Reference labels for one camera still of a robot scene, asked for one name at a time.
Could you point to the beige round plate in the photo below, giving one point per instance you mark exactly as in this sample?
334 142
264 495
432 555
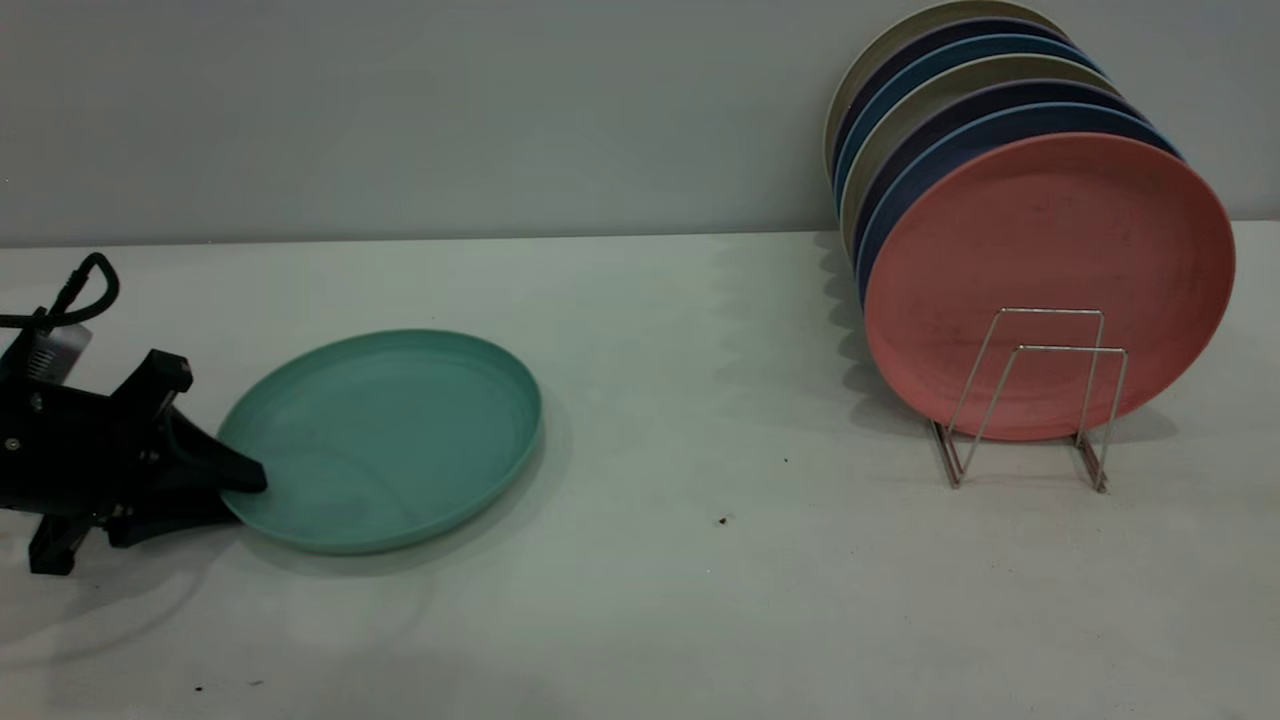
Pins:
890 130
880 50

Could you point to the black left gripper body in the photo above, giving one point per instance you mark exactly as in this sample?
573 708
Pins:
60 450

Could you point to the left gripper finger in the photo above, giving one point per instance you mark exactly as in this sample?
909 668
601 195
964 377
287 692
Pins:
170 522
205 462

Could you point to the green round plate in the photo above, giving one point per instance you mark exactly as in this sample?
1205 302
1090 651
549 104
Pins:
390 440

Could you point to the dark purple round plate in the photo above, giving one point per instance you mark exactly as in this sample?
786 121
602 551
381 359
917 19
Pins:
905 160
868 85

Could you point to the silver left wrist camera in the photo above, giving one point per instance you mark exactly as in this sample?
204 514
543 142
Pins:
62 350

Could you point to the teal blue round plate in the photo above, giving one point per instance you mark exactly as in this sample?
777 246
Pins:
870 110

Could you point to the pink round plate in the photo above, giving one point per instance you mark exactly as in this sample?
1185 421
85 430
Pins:
1050 250

